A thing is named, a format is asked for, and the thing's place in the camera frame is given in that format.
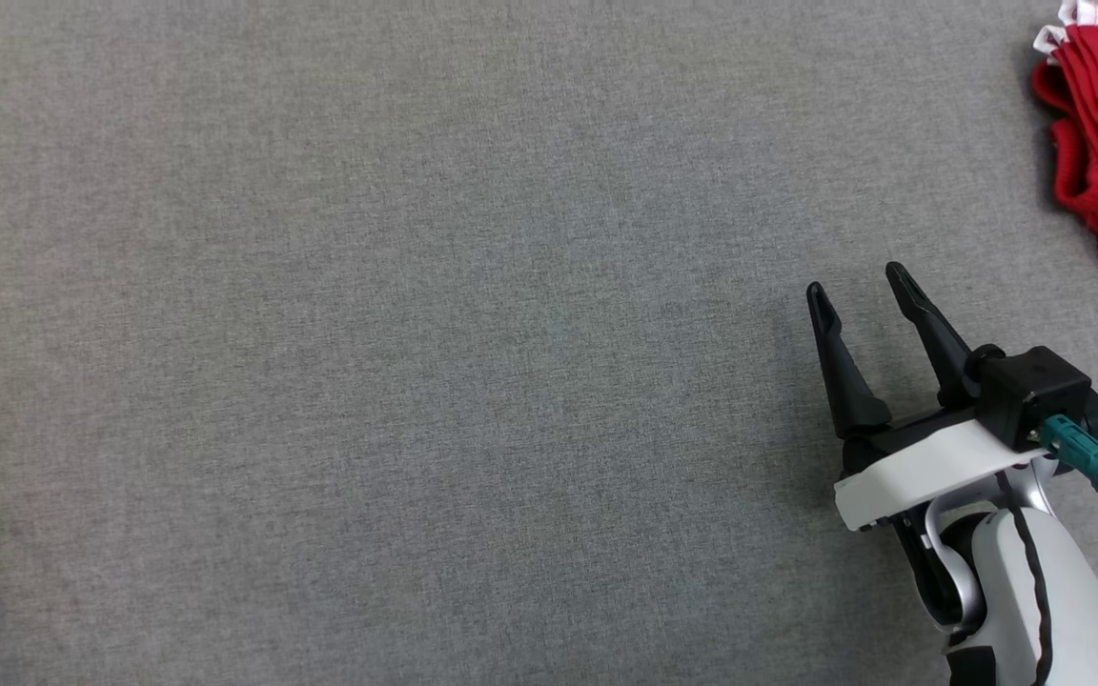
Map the teal plug right camera cable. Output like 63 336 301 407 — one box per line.
1035 414 1098 540

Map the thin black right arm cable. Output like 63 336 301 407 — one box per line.
995 472 1055 686

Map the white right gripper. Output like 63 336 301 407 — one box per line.
806 262 1051 533

